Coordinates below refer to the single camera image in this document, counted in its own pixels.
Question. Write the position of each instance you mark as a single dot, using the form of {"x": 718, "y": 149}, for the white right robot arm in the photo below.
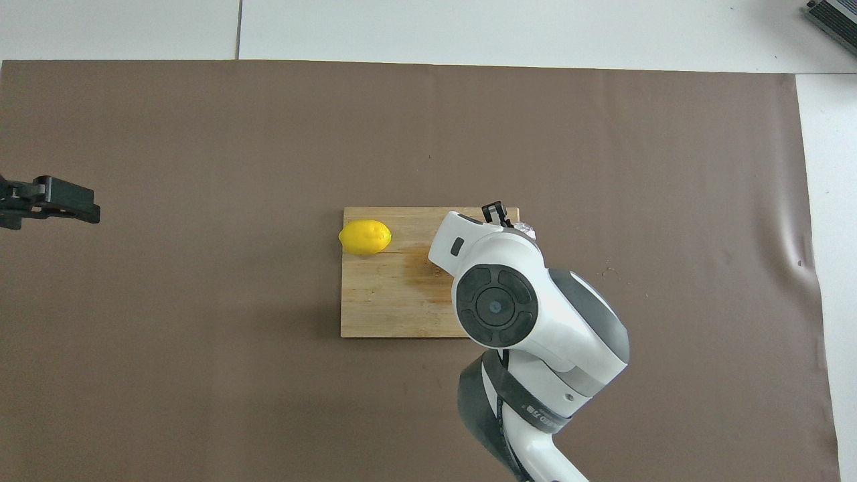
{"x": 522, "y": 268}

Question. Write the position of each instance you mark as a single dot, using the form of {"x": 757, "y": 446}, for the grey ribbed metal device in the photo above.
{"x": 837, "y": 17}

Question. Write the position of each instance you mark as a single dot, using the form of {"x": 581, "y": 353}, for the yellow lemon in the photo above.
{"x": 365, "y": 237}

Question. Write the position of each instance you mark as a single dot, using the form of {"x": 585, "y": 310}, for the brown paper table mat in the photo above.
{"x": 201, "y": 134}

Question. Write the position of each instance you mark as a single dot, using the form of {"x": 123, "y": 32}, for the clear textured glass cup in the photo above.
{"x": 527, "y": 231}

